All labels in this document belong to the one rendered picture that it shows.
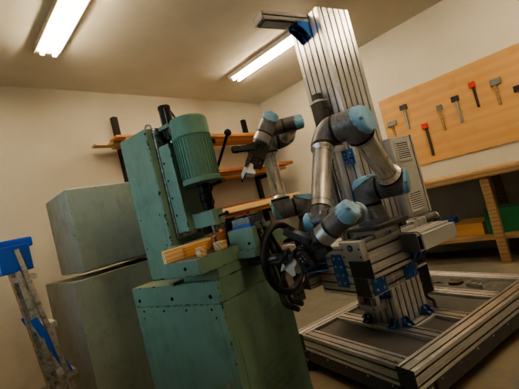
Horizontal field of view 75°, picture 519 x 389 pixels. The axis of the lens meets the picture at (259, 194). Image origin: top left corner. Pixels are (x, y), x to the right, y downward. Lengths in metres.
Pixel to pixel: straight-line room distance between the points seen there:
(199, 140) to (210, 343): 0.84
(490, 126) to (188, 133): 3.37
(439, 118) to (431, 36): 0.90
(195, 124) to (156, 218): 0.48
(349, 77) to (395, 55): 2.60
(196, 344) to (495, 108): 3.66
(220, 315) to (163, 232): 0.52
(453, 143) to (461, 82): 0.65
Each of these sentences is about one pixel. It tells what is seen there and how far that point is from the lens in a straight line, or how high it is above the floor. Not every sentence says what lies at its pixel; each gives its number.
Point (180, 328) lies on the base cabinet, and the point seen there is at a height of 0.61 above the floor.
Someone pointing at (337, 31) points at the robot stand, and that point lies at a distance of 2.18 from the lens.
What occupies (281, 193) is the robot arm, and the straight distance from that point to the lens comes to 2.05.
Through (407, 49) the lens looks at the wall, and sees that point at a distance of 4.61.
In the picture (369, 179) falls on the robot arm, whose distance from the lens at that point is 1.68.
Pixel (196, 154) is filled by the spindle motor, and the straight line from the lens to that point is 1.52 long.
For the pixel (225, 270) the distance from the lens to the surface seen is 1.36.
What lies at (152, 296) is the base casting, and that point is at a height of 0.76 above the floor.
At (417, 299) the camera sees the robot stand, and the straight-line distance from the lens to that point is 2.17.
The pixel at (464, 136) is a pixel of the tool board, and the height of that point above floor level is 1.23.
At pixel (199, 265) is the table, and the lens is 1.27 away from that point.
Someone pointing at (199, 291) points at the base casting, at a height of 0.76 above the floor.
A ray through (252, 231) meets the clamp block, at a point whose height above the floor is 0.94.
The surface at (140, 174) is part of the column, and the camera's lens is 1.75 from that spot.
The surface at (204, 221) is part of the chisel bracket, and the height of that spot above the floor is 1.02.
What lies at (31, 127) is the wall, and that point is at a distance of 3.93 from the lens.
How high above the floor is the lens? 1.02
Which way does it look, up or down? 2 degrees up
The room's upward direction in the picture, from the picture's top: 14 degrees counter-clockwise
